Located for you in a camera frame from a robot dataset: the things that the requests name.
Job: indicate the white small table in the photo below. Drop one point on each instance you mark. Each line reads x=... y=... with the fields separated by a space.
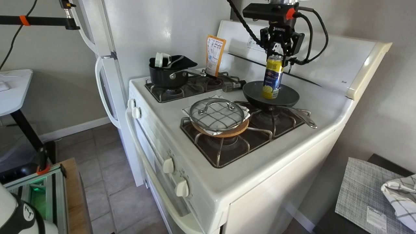
x=14 y=91

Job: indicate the white stove knob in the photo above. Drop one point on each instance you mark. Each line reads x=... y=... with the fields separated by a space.
x=135 y=112
x=131 y=103
x=167 y=165
x=182 y=187

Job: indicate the wooden cart board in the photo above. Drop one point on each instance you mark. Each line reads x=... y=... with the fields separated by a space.
x=78 y=199

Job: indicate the black stove grate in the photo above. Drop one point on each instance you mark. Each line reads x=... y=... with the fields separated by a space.
x=195 y=90
x=241 y=151

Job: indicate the black frying pan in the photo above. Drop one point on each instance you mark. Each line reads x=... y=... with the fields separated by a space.
x=288 y=97

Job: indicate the orange instruction card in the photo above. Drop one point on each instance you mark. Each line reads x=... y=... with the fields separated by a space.
x=214 y=53

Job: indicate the aluminium cart frame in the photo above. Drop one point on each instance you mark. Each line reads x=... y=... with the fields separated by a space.
x=58 y=195

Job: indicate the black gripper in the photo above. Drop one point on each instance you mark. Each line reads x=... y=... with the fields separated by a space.
x=292 y=40

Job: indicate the dark side table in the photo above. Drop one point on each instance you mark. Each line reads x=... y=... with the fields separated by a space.
x=326 y=225

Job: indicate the black table leg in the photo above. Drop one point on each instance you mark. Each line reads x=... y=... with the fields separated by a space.
x=30 y=131

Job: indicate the grey plaid placemat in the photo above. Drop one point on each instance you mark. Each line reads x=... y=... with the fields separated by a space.
x=364 y=190

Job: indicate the red clamp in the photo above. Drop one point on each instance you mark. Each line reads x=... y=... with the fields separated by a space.
x=43 y=164

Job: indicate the white checkered dish towel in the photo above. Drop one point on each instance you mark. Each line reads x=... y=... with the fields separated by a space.
x=403 y=199

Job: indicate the white gas stove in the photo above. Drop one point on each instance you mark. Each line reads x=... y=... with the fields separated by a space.
x=303 y=143

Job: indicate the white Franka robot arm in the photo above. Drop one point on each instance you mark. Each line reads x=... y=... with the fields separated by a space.
x=6 y=203

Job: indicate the grey metal spoon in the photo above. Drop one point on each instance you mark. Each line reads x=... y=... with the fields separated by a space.
x=175 y=62

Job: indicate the glass pot lid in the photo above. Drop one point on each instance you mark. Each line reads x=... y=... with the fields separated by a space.
x=215 y=114

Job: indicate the white green scrub brush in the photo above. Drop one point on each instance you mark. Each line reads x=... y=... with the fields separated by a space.
x=158 y=60

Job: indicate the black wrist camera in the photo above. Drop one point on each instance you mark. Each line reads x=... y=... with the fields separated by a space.
x=267 y=10

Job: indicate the black cooking pot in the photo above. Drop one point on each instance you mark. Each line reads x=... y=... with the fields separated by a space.
x=166 y=78

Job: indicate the white refrigerator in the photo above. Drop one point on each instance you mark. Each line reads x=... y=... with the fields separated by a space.
x=173 y=26

